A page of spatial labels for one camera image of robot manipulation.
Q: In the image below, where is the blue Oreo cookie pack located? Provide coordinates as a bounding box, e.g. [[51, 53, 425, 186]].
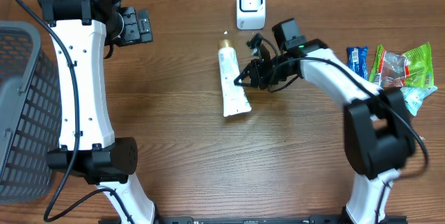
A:
[[347, 47, 369, 80]]

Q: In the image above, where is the white barcode scanner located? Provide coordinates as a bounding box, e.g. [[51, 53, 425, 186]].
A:
[[236, 0, 266, 30]]

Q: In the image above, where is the white cream tube gold cap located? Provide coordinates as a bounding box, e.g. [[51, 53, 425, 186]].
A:
[[218, 40, 252, 117]]

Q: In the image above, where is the grey plastic mesh basket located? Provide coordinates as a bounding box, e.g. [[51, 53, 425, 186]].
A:
[[1, 21, 61, 205]]

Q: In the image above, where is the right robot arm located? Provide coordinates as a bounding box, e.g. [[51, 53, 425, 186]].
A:
[[234, 19, 415, 223]]

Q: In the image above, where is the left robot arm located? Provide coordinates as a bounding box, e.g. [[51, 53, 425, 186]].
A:
[[38, 0, 156, 223]]

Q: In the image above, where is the green snack bag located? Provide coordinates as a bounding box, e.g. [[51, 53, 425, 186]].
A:
[[369, 42, 434, 88]]

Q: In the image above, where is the mint green wipes pack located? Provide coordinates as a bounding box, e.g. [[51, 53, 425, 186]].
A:
[[400, 86, 438, 116]]

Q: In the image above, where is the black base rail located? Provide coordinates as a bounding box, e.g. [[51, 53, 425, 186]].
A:
[[98, 215, 408, 224]]

